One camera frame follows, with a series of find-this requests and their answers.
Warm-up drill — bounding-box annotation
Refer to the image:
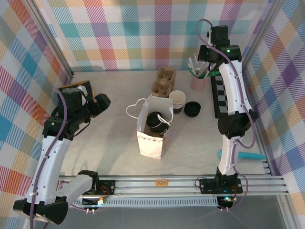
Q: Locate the white slotted cable duct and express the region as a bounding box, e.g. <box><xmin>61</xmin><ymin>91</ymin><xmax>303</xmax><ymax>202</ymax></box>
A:
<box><xmin>38</xmin><ymin>199</ymin><xmax>220</xmax><ymax>208</ymax></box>

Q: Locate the stack of paper cups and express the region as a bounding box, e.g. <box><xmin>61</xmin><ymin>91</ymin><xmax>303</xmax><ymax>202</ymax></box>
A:
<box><xmin>168</xmin><ymin>90</ymin><xmax>187</xmax><ymax>115</ymax></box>

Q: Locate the teal plastic tool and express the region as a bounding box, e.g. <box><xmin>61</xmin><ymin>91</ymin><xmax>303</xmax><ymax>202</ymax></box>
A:
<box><xmin>219</xmin><ymin>149</ymin><xmax>266</xmax><ymax>161</ymax></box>

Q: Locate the navy topped tan sponge block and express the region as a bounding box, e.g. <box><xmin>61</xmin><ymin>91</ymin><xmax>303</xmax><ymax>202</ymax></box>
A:
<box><xmin>62</xmin><ymin>80</ymin><xmax>97</xmax><ymax>99</ymax></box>

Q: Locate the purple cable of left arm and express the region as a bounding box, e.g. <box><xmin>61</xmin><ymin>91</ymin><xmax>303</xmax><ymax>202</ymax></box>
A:
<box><xmin>28</xmin><ymin>87</ymin><xmax>95</xmax><ymax>229</ymax></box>

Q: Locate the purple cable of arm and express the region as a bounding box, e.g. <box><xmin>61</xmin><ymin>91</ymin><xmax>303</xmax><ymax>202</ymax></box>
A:
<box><xmin>28</xmin><ymin>87</ymin><xmax>95</xmax><ymax>229</ymax></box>
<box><xmin>196</xmin><ymin>19</ymin><xmax>255</xmax><ymax>213</ymax></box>

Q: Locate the small controller circuit board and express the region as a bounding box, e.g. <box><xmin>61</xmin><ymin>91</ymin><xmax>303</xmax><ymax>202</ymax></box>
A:
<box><xmin>82</xmin><ymin>196</ymin><xmax>108</xmax><ymax>208</ymax></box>
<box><xmin>217</xmin><ymin>195</ymin><xmax>235</xmax><ymax>208</ymax></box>

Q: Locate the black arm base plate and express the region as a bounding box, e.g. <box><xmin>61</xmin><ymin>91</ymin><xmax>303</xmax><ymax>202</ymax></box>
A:
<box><xmin>72</xmin><ymin>180</ymin><xmax>117</xmax><ymax>196</ymax></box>
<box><xmin>199</xmin><ymin>178</ymin><xmax>244</xmax><ymax>194</ymax></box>

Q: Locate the stack of cardboard cup carriers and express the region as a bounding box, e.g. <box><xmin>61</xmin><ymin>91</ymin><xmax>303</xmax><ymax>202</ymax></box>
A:
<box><xmin>151</xmin><ymin>66</ymin><xmax>177</xmax><ymax>98</ymax></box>

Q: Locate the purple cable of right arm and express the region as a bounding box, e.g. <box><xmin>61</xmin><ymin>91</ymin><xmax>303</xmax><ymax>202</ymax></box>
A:
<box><xmin>196</xmin><ymin>19</ymin><xmax>255</xmax><ymax>213</ymax></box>

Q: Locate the stack of black cup lids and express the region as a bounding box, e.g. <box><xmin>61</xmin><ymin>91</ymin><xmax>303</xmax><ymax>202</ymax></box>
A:
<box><xmin>183</xmin><ymin>101</ymin><xmax>202</xmax><ymax>117</ymax></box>

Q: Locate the white cartoon print paper bag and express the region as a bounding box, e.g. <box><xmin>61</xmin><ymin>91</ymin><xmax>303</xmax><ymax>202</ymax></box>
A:
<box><xmin>126</xmin><ymin>94</ymin><xmax>174</xmax><ymax>160</ymax></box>

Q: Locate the black grey chessboard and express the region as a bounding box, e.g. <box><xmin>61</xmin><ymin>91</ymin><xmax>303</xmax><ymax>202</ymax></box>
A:
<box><xmin>209</xmin><ymin>70</ymin><xmax>250</xmax><ymax>120</ymax></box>

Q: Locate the pink straw holder cup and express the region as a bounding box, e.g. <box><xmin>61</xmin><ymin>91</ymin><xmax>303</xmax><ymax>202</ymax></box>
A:
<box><xmin>191</xmin><ymin>71</ymin><xmax>208</xmax><ymax>91</ymax></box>

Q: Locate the aluminium frame post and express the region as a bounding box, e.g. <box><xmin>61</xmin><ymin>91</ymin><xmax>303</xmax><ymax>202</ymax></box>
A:
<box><xmin>239</xmin><ymin>0</ymin><xmax>285</xmax><ymax>72</ymax></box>
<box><xmin>23</xmin><ymin>0</ymin><xmax>74</xmax><ymax>79</ymax></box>

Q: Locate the aluminium frame rail with slots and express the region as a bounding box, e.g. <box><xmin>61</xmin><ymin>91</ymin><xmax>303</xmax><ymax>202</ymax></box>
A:
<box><xmin>26</xmin><ymin>175</ymin><xmax>290</xmax><ymax>198</ymax></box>

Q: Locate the aluminium frame side rail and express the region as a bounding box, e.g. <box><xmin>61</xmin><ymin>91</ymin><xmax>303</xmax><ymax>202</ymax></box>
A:
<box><xmin>240</xmin><ymin>69</ymin><xmax>277</xmax><ymax>177</ymax></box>

